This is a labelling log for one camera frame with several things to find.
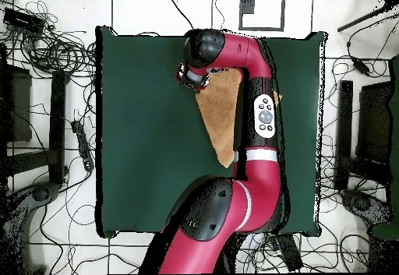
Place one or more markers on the grey square tape frame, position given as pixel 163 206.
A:
pixel 261 29

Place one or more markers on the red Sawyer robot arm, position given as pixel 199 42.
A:
pixel 255 194

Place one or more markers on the black stand crossbar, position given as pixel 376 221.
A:
pixel 369 169
pixel 28 162

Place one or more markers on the tan towel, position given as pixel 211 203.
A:
pixel 221 113

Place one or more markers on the black rod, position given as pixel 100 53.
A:
pixel 363 19

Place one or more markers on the grey stand base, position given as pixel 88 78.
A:
pixel 40 194
pixel 361 205

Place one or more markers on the dark green table cloth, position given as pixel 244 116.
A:
pixel 140 131

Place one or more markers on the black electronics box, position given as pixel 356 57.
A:
pixel 23 21

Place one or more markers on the black flat panel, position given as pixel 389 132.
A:
pixel 18 106
pixel 374 122

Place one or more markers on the black power strip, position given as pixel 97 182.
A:
pixel 290 253
pixel 82 144

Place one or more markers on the black power adapter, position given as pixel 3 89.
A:
pixel 361 67

